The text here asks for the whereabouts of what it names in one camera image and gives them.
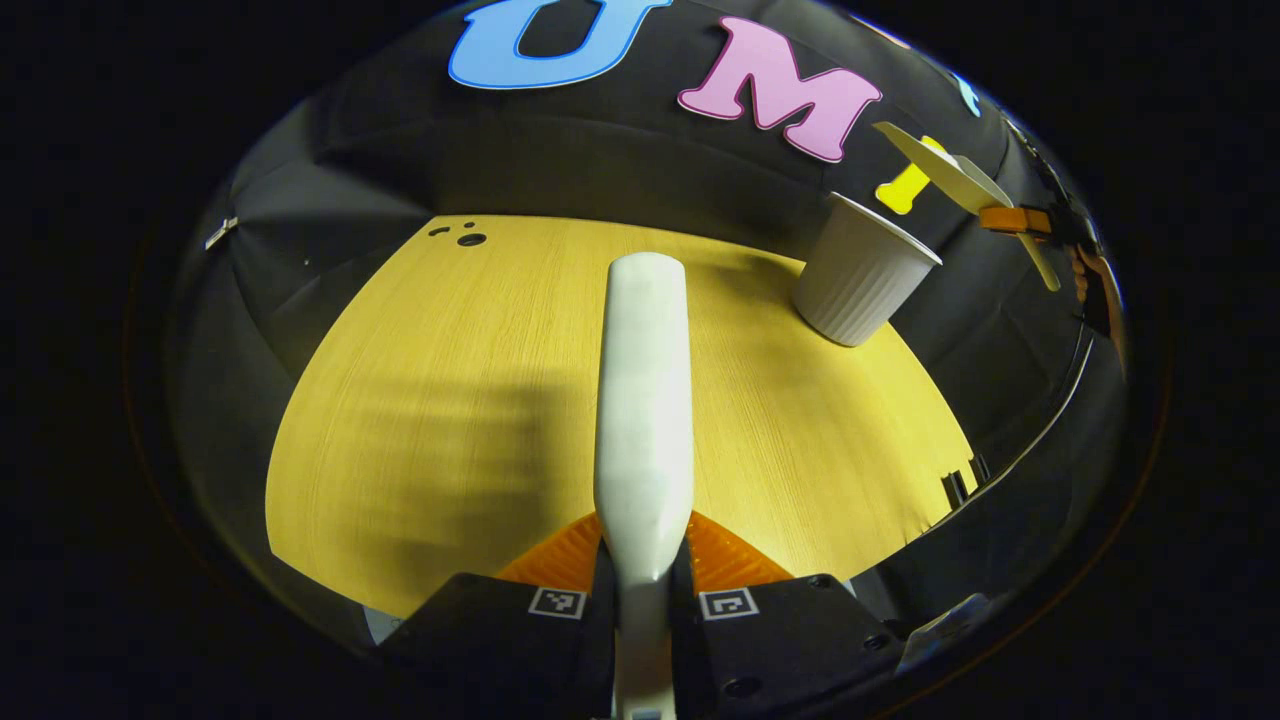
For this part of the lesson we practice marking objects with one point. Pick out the dark desk edge bracket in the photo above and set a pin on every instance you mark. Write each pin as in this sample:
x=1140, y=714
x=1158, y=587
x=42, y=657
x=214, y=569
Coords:
x=955, y=487
x=980, y=468

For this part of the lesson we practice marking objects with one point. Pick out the black backdrop cloth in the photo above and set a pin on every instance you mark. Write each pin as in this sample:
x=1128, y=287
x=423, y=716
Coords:
x=600, y=160

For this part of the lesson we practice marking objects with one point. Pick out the white cloth clip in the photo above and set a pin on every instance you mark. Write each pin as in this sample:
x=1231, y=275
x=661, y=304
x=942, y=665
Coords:
x=220, y=233

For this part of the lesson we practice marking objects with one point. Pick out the white plastic dustpan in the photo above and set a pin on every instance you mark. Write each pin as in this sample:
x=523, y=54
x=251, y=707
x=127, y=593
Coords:
x=955, y=178

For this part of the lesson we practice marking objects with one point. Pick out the white ribbed garbage bin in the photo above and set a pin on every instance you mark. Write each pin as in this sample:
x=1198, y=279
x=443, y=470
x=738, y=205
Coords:
x=860, y=280

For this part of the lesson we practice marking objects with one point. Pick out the small white broom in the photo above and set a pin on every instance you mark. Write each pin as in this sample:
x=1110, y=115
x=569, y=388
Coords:
x=645, y=400

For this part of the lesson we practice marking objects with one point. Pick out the wooden desktop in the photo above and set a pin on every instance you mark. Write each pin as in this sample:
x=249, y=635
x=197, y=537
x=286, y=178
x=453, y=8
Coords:
x=450, y=350

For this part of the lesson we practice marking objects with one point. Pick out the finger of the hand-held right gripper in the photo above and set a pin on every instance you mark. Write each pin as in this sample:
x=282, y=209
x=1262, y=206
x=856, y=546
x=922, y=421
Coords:
x=1015, y=220

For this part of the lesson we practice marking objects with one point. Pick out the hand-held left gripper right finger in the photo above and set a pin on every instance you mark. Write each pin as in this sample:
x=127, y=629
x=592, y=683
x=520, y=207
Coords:
x=770, y=640

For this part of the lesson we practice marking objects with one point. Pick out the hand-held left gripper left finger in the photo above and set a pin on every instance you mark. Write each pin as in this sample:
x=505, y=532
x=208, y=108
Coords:
x=520, y=640

